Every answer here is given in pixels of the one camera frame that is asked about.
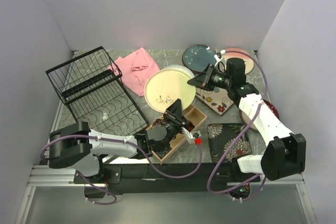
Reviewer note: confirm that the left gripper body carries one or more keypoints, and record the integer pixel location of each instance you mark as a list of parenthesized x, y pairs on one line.
[(173, 124)]

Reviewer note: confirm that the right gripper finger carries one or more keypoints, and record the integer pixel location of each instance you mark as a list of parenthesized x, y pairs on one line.
[(198, 81), (207, 73)]

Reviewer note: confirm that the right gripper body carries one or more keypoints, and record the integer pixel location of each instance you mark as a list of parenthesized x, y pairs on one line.
[(218, 79)]

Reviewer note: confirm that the white round plate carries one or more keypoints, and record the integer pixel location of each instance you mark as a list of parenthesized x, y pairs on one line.
[(180, 68)]

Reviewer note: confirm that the brown rimmed dark plate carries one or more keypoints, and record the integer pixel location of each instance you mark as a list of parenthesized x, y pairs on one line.
[(198, 57)]

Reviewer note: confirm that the square patterned glass plate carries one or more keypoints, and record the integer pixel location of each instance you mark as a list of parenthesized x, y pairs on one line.
[(217, 100)]

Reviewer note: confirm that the pale green plate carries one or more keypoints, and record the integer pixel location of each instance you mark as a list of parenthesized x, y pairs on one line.
[(166, 86)]

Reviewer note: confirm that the pink and cream plate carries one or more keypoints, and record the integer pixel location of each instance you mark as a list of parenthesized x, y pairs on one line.
[(239, 53)]

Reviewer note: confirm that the black square floral plate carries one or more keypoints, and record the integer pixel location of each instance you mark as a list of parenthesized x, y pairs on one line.
[(222, 135)]

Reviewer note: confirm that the black ribbed plate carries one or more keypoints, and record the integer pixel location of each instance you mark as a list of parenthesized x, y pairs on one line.
[(268, 114)]

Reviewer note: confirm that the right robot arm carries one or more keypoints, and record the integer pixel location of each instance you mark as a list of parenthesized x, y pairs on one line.
[(285, 152)]

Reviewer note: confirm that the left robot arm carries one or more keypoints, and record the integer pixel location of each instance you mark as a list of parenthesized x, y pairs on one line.
[(82, 148)]

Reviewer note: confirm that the pink folded cloth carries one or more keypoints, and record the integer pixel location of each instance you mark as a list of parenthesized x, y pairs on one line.
[(136, 69)]

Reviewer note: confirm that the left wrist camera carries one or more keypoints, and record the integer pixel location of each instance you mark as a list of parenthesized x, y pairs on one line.
[(193, 136)]

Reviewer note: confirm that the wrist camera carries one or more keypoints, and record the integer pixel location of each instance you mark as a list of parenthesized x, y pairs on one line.
[(219, 56), (193, 136)]

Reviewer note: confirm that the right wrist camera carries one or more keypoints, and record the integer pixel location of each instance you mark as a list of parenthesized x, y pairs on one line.
[(219, 56)]

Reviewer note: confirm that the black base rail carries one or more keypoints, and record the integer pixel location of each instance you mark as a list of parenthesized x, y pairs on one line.
[(122, 179)]

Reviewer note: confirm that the black wire dish rack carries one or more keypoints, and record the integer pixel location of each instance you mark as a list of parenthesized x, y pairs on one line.
[(90, 86)]

